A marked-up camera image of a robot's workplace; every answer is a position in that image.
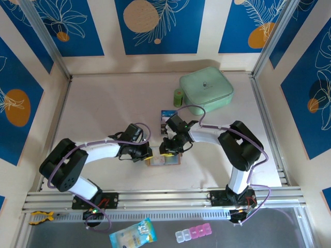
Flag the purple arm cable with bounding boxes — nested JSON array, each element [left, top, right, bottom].
[[176, 104, 272, 228], [48, 121, 152, 235]]

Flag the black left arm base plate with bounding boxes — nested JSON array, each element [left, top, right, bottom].
[[71, 191, 119, 210]]

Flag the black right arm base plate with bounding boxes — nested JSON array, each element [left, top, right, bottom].
[[208, 190, 259, 207]]

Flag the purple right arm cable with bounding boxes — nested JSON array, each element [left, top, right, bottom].
[[176, 104, 272, 228]]

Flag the tan leather card holder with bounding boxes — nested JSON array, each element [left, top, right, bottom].
[[146, 146, 181, 167]]

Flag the pink white pill organizer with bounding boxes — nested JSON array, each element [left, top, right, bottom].
[[175, 223, 213, 243]]

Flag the grey slotted cable duct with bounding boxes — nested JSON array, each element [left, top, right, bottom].
[[54, 209, 231, 222]]

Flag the long aluminium mounting rail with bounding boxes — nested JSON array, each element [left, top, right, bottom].
[[22, 184, 308, 215]]

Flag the aluminium frame post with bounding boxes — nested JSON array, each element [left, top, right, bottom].
[[252, 0, 300, 78], [19, 0, 72, 80]]

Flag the aluminium side rail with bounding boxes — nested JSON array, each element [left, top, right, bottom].
[[37, 76, 73, 192], [249, 72, 289, 187]]

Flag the yellow handled pliers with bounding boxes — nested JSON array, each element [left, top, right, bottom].
[[28, 210, 67, 226]]

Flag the small green cylinder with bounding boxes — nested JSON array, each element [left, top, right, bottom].
[[172, 88, 184, 108]]

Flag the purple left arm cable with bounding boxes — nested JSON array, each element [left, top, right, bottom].
[[48, 121, 152, 235]]

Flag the clear plastic box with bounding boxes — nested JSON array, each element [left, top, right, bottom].
[[154, 106, 174, 120]]

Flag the blue white snack packet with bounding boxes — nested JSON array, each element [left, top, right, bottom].
[[109, 218, 158, 248]]

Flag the mint green zip pouch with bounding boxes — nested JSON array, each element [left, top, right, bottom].
[[179, 66, 235, 116]]

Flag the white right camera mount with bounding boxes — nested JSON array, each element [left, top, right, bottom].
[[165, 123, 178, 139]]

